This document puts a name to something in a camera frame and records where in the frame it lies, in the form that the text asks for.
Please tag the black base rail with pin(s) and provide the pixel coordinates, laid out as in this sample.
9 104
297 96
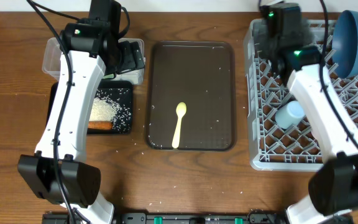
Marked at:
143 218

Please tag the dark blue plate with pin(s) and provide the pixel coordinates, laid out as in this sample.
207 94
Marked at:
345 44

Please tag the yellow plastic spoon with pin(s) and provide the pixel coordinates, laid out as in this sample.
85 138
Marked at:
180 111

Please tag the clear plastic waste bin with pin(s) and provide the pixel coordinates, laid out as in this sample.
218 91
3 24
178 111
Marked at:
52 54

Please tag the dark brown serving tray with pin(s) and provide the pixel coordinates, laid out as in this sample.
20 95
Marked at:
202 75

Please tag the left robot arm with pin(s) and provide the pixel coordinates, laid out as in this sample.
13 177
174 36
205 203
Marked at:
57 171

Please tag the white rice pile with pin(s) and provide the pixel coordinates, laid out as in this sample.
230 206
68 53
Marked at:
114 105

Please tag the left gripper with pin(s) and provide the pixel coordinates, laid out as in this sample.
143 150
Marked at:
133 58

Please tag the black plastic tray bin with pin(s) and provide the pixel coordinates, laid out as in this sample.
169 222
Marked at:
115 84

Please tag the light blue plastic cup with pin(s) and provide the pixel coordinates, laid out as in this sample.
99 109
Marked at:
290 114

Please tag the orange carrot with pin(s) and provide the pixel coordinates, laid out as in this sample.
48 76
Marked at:
100 125

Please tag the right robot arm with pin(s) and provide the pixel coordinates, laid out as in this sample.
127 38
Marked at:
287 50

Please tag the grey dishwasher rack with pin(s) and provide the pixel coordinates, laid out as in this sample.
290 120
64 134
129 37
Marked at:
271 147

